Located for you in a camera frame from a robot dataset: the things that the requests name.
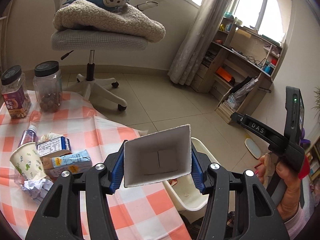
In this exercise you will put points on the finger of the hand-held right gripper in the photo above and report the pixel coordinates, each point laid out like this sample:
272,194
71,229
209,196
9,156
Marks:
237,118

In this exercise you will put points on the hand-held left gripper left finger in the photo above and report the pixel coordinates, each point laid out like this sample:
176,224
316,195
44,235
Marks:
117,173

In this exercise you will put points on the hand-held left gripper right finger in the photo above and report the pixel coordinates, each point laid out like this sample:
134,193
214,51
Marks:
197,173

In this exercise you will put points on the white plastic trash bin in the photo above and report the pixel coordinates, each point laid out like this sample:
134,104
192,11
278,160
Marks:
190,202

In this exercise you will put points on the white carton box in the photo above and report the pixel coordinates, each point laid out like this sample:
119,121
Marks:
157,142

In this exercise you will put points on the blue and white carton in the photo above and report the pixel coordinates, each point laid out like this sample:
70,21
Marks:
52,147

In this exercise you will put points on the person's right forearm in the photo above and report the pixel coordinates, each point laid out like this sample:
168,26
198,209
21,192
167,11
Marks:
297,227

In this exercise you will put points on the person's right hand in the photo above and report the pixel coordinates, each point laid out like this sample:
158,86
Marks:
290,192

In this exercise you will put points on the silver plastic bag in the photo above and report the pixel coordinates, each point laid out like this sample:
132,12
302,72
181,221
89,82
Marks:
240,92

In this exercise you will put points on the green plant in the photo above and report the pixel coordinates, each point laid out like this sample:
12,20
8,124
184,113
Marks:
317,102

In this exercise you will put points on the light blue slipper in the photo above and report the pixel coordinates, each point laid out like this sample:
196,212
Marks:
252,148

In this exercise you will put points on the orange white checkered tablecloth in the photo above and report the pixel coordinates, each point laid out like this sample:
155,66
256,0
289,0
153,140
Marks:
140,210

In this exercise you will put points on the orange box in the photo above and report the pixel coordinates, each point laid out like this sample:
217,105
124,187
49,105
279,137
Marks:
223,74

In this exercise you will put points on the light blue drink carton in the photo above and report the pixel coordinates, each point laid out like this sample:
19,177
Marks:
72,160

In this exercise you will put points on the blue cup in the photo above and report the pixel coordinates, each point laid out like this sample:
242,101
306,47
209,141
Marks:
268,69

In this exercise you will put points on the red container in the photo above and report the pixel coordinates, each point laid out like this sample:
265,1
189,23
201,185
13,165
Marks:
275,62

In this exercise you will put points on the stack of magazines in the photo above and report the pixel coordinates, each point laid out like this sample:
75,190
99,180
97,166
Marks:
208,58

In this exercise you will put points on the wooden desk shelf unit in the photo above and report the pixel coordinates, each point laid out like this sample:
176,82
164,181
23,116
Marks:
237,42

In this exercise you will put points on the crumpled white paper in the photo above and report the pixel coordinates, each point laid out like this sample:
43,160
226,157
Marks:
37,188

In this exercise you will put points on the beige lace curtain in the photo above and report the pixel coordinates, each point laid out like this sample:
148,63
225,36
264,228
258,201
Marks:
200,42

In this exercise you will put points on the leaf print paper cup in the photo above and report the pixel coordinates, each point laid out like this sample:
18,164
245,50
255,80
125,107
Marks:
27,160

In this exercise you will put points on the clear plastic bottle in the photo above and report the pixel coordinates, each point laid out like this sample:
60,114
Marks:
28,137

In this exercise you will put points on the clear jar of nuts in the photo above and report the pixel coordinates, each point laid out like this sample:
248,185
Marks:
47,90

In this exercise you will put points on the narrow white window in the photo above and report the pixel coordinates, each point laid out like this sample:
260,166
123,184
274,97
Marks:
272,12

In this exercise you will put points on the purple label snack jar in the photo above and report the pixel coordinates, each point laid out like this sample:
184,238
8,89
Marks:
15,97

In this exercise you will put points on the grey office chair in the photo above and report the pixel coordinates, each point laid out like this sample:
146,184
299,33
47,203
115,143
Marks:
100,42

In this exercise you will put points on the cream fleece blanket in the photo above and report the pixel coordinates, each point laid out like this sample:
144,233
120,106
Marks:
112,20

